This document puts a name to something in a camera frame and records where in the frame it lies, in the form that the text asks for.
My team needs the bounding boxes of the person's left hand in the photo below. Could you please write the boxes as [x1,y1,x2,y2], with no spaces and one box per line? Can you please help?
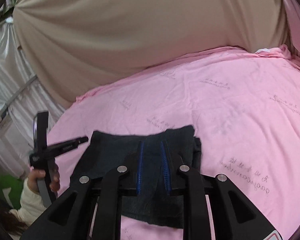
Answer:
[27,164,60,193]

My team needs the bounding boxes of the white satin curtain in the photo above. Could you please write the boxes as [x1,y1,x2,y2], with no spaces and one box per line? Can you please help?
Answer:
[0,17,65,178]

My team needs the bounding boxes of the cream sleeve forearm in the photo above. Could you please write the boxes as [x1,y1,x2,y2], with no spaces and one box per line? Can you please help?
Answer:
[9,179,46,226]

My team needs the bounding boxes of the dark grey knit pants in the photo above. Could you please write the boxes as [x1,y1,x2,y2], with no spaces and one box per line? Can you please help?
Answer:
[70,126,202,229]

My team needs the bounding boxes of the green object on floor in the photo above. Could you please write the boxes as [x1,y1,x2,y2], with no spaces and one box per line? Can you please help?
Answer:
[0,175,23,209]

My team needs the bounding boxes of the beige upholstered headboard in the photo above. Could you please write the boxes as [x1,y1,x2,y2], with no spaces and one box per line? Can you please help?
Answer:
[13,0,289,107]

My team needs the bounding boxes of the pink bed sheet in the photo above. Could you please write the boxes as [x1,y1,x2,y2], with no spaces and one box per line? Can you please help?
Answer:
[47,46,300,239]

